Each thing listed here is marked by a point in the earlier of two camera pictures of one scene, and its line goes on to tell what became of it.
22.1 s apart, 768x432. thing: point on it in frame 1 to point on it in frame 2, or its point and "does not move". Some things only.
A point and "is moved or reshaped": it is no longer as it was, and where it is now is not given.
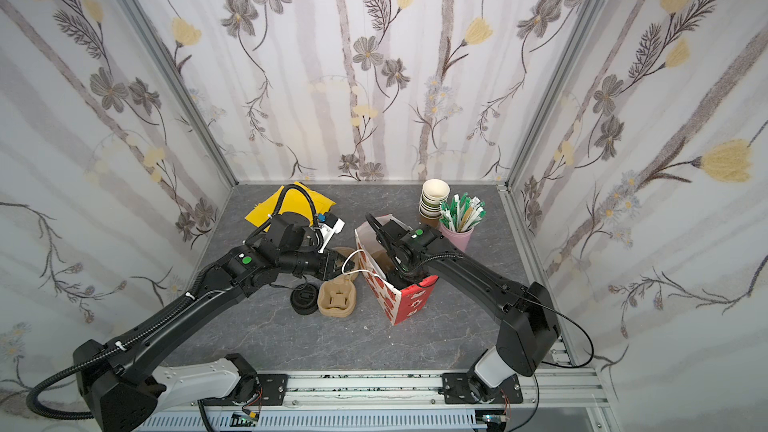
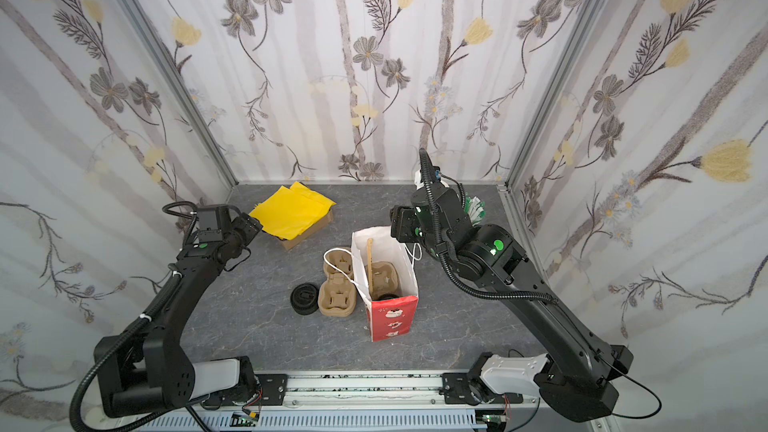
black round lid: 304,299 does not move
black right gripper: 387,238 to 402,225
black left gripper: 332,264 to 249,227
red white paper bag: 403,303 is moved or reshaped
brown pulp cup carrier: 337,296 does not move
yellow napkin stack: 294,202 does not move
